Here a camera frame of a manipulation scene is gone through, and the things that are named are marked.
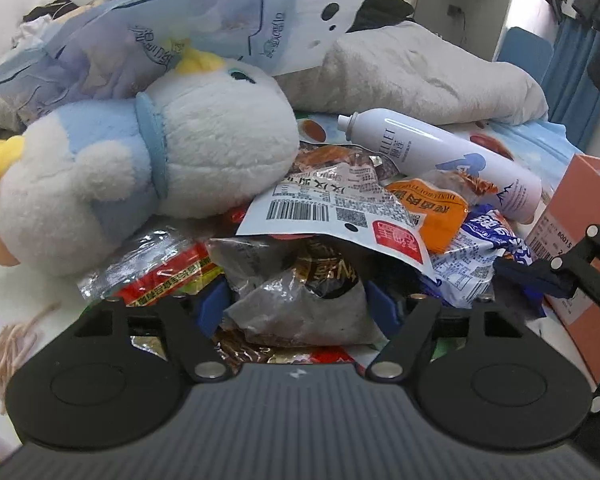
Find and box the dark transparent snack packet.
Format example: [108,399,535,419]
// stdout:
[207,236,384,348]

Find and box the black cloth on pillow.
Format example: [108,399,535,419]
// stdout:
[349,0,415,32]

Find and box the light blue plastic bag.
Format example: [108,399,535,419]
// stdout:
[0,0,308,126]

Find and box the folded clothes stack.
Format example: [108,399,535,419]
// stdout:
[12,0,91,49]

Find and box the blue curtain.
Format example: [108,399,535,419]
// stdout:
[541,18,600,151]

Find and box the blue covered chair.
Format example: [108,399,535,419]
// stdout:
[496,27,554,84]

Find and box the orange snack packet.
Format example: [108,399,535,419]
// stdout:
[387,179,469,255]

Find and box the blue and white snack packet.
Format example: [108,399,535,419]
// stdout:
[420,204,532,309]

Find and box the red and clear snack packet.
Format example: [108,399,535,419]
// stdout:
[76,223,223,307]

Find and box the white and blue plush toy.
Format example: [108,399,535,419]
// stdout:
[0,49,299,276]

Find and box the orange cardboard box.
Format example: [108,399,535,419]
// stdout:
[526,155,600,384]

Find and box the white spray bottle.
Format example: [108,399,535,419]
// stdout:
[337,108,542,222]

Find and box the grey white wardrobe cabinet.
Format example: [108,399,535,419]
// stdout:
[412,0,556,62]

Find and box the white barcode snack packet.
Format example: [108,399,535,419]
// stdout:
[237,162,434,278]

